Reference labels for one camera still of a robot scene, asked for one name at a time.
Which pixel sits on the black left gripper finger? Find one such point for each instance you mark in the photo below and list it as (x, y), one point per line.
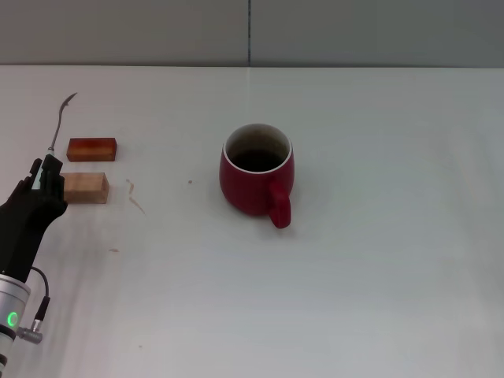
(53, 181)
(34, 173)

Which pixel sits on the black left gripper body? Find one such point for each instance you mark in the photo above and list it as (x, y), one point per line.
(27, 228)

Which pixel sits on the light wooden block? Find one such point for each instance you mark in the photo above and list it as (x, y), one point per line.
(86, 189)

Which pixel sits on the red ceramic cup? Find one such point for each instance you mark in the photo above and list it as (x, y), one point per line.
(244, 193)

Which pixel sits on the dark reddish wooden block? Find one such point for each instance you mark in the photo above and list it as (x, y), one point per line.
(92, 149)

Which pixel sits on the dark coffee liquid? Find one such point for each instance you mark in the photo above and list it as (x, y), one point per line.
(258, 159)

